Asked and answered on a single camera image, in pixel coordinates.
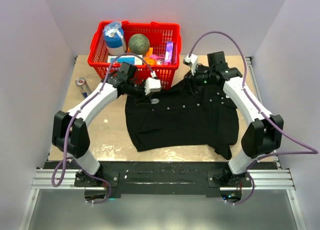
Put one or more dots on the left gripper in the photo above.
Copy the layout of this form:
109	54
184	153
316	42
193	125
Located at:
143	98

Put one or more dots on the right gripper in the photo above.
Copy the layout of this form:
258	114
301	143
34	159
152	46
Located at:
192	83

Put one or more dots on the black button shirt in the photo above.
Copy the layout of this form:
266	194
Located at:
183	119

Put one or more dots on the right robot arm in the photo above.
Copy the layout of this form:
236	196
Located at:
260	138

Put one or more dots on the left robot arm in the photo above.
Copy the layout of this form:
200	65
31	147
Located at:
70	129

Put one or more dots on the orange toy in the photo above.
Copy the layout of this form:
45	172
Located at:
150	58

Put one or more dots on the white blue box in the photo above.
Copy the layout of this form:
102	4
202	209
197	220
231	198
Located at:
126	58

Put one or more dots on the pink toy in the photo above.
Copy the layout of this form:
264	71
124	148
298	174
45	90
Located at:
158	58

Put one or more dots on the purple package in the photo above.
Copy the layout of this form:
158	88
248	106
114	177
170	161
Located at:
170	53

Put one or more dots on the grey green ball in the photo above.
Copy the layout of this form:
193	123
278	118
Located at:
139	44

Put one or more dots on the silver blue drink can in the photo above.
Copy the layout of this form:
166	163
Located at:
83	87

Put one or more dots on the blue white wrapped roll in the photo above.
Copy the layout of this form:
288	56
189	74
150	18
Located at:
114	38

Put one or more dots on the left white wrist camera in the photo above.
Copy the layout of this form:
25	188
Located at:
152	85

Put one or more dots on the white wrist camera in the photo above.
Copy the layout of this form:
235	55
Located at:
152	85
191	60

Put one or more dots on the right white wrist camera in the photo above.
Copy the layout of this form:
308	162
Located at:
191	60

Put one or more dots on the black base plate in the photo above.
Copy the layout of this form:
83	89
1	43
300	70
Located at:
210	179

